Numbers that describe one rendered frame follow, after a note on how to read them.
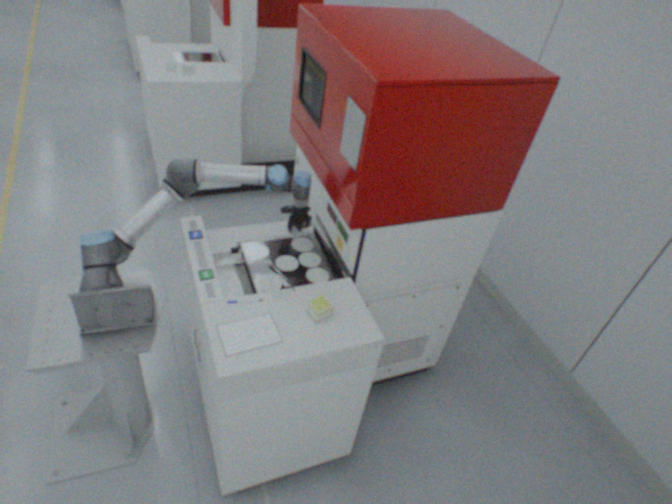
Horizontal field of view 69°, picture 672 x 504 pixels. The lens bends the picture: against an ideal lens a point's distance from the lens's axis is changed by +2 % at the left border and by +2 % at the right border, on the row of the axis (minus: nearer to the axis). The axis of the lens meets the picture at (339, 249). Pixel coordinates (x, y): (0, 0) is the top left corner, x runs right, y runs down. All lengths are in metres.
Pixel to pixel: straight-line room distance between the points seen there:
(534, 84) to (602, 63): 1.04
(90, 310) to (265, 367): 0.68
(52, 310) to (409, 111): 1.54
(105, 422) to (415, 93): 2.10
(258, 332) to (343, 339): 0.31
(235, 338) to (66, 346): 0.63
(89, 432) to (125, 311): 0.95
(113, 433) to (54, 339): 0.81
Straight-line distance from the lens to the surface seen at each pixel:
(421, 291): 2.36
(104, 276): 2.00
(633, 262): 2.89
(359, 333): 1.86
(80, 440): 2.79
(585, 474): 3.11
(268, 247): 2.25
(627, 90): 2.87
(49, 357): 2.06
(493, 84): 1.85
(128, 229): 2.15
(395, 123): 1.69
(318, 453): 2.44
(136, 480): 2.65
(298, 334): 1.82
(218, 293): 1.96
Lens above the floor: 2.37
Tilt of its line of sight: 40 degrees down
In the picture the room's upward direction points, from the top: 10 degrees clockwise
